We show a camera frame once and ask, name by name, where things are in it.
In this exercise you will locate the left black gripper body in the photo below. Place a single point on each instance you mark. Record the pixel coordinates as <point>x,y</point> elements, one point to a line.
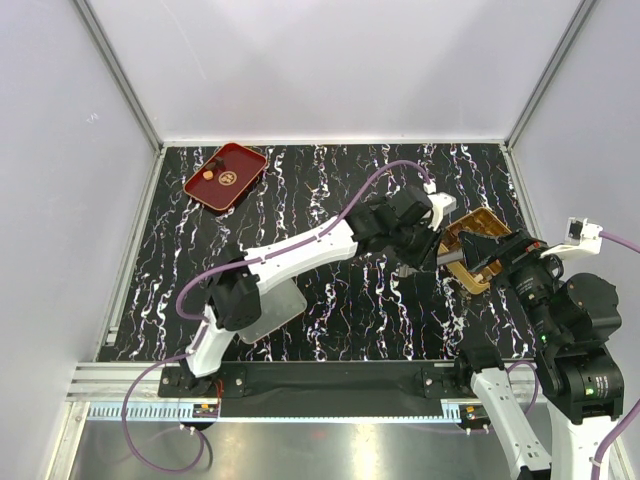
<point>419,241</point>

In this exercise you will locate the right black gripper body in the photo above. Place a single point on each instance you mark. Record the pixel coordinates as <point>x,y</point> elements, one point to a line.
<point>529,274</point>

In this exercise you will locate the gold chocolate box tray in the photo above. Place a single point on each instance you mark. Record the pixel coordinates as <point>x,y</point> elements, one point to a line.
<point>481,221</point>

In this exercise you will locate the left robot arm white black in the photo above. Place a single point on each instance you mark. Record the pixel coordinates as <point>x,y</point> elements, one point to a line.
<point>254,293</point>

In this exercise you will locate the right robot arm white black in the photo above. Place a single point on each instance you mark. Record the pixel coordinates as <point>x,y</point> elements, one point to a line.
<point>572,320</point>

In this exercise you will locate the chocolate pieces in tray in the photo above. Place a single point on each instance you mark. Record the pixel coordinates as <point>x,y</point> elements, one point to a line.
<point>209,170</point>

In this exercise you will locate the silver square tin lid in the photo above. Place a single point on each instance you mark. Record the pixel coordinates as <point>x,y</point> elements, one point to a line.
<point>279,305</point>

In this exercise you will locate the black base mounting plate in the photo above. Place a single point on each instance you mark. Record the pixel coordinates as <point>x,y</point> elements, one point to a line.
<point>363,385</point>

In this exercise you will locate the red lacquer tray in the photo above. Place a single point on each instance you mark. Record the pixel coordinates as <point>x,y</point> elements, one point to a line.
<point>241,170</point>

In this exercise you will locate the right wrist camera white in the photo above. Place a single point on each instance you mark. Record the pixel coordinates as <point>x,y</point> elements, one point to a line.
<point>582,240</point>

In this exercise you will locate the aluminium frame rail front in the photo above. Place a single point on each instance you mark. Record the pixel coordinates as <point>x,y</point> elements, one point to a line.
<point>232,411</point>

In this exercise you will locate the right aluminium corner post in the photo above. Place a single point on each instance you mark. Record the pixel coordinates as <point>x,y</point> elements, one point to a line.
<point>577,22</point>

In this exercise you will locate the aluminium corner post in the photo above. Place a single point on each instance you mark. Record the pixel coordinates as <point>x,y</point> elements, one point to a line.
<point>577,22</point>
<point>110,59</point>

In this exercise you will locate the left aluminium corner post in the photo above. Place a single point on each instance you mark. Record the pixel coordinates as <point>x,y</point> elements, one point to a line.
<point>110,59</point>

